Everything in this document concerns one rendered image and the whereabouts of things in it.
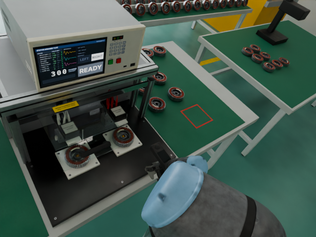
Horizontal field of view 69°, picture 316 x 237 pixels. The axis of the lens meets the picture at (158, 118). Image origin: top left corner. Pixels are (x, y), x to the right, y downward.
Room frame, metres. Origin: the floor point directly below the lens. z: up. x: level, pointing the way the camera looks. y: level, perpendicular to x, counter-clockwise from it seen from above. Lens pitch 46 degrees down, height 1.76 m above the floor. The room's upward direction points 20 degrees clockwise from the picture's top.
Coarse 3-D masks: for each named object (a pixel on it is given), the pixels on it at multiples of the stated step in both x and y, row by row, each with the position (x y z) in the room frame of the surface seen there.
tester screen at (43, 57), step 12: (48, 48) 0.58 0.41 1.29; (60, 48) 0.61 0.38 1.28; (72, 48) 0.64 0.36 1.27; (84, 48) 0.68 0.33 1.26; (96, 48) 0.72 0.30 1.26; (48, 60) 0.58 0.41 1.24; (60, 60) 0.61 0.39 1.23; (72, 60) 0.64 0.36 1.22; (96, 60) 0.72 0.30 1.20; (48, 72) 0.58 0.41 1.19; (72, 72) 0.64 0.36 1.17; (48, 84) 0.57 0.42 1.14
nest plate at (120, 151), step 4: (136, 136) 0.76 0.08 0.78; (136, 140) 0.74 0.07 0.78; (132, 144) 0.70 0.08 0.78; (136, 144) 0.71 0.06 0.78; (140, 144) 0.72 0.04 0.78; (120, 148) 0.66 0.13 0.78; (124, 148) 0.66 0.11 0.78; (128, 148) 0.67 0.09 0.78; (132, 148) 0.68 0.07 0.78; (116, 152) 0.62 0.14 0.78; (120, 152) 0.63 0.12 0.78; (124, 152) 0.64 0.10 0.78
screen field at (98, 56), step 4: (80, 56) 0.67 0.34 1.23; (84, 56) 0.68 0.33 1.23; (88, 56) 0.69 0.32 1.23; (92, 56) 0.70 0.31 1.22; (96, 56) 0.72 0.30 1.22; (100, 56) 0.73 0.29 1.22; (80, 60) 0.67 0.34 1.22; (84, 60) 0.68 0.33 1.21; (88, 60) 0.69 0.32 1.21; (92, 60) 0.70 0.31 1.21
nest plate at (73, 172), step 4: (56, 156) 0.50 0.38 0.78; (92, 160) 0.54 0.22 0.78; (96, 160) 0.55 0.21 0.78; (88, 164) 0.51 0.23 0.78; (92, 164) 0.52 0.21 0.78; (96, 164) 0.53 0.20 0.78; (72, 168) 0.47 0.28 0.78; (76, 168) 0.48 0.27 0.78; (80, 168) 0.48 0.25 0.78; (84, 168) 0.49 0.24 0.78; (88, 168) 0.50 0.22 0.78; (92, 168) 0.51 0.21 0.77; (64, 172) 0.45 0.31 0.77; (68, 172) 0.45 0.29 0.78; (72, 172) 0.45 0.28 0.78; (76, 172) 0.46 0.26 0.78; (80, 172) 0.47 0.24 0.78; (84, 172) 0.48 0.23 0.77; (68, 176) 0.43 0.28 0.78; (72, 176) 0.44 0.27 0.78
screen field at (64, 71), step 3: (63, 69) 0.62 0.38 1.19; (66, 69) 0.62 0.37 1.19; (51, 72) 0.58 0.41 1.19; (54, 72) 0.59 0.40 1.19; (57, 72) 0.60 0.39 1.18; (60, 72) 0.61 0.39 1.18; (63, 72) 0.62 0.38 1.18; (66, 72) 0.62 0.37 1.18; (51, 75) 0.58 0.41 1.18; (54, 75) 0.59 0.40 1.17; (57, 75) 0.60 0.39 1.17
